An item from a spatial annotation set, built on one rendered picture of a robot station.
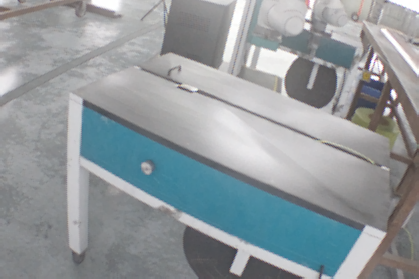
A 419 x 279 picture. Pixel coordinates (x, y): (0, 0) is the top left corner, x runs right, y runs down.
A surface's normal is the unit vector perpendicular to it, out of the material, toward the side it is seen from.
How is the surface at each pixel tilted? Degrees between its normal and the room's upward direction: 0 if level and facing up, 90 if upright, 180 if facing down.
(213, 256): 90
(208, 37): 90
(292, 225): 90
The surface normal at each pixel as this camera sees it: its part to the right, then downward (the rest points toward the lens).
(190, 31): -0.19, 0.39
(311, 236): -0.41, 0.31
